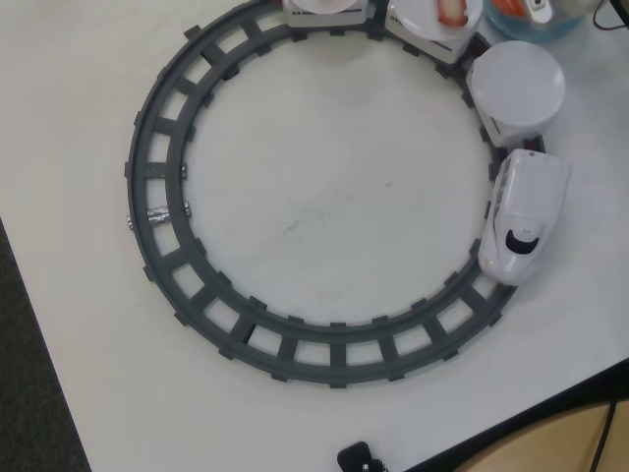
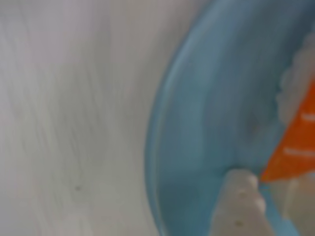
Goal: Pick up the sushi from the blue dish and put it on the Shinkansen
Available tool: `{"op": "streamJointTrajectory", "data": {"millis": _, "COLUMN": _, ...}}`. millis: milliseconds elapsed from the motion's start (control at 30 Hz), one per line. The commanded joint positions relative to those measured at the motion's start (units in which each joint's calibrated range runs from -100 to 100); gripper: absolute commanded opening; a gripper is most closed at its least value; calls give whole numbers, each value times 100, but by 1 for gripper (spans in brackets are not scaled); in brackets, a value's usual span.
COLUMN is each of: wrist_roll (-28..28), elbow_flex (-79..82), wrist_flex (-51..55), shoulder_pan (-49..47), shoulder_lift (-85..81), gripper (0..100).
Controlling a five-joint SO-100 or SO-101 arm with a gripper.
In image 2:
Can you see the orange carrot toy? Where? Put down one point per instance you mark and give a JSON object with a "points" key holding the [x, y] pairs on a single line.
{"points": [[300, 137]]}

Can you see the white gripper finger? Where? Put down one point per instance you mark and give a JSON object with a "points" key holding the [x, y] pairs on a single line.
{"points": [[238, 209], [302, 201]]}

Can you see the blue round dish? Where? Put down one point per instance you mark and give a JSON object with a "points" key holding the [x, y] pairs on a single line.
{"points": [[209, 98]]}

